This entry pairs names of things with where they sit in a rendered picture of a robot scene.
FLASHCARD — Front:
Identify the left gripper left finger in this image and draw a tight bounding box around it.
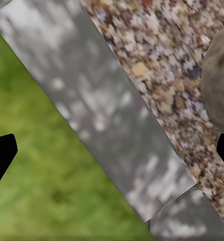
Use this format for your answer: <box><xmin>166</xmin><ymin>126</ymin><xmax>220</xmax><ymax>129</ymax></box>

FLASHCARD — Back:
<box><xmin>0</xmin><ymin>134</ymin><xmax>18</xmax><ymax>180</ymax></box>

